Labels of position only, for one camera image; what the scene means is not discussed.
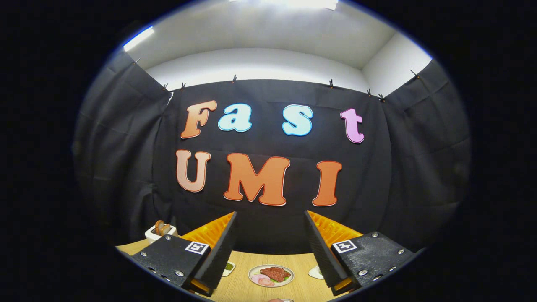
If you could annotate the pale pink ham slice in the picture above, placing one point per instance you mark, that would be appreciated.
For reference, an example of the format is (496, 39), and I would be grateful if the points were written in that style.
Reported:
(256, 278)

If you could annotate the ceiling light strip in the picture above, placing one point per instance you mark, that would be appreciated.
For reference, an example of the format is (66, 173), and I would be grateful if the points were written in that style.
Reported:
(310, 4)

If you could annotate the green lettuce leaf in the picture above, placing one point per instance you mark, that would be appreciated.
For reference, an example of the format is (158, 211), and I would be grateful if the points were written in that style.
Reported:
(286, 277)

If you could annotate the brown toast slice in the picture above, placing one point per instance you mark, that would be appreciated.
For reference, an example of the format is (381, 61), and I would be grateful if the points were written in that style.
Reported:
(166, 229)
(158, 227)

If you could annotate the round white meat plate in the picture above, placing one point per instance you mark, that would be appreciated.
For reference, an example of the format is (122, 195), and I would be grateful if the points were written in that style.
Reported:
(256, 270)

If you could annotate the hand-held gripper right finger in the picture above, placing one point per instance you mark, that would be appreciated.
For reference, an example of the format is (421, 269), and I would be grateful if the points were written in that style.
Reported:
(321, 251)

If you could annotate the white square coaster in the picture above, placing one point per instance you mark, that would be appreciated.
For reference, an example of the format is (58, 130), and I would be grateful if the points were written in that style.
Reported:
(314, 272)

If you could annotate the white toaster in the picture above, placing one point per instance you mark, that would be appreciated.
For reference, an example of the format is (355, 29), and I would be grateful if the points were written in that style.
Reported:
(152, 235)

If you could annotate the reddish pink ham slice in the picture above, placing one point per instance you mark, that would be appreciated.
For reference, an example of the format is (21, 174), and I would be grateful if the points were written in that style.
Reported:
(267, 282)

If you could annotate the brown meat steak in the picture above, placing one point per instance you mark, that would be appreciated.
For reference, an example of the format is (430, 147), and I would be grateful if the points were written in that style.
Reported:
(275, 272)

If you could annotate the white divided dish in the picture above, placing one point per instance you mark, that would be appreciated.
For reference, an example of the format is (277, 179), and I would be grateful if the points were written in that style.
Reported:
(228, 272)

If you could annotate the row of black cloth clips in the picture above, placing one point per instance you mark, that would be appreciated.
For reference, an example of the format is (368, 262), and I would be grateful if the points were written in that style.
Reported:
(234, 79)

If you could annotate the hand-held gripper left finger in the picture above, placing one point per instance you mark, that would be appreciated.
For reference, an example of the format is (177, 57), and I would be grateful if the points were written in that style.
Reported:
(218, 256)

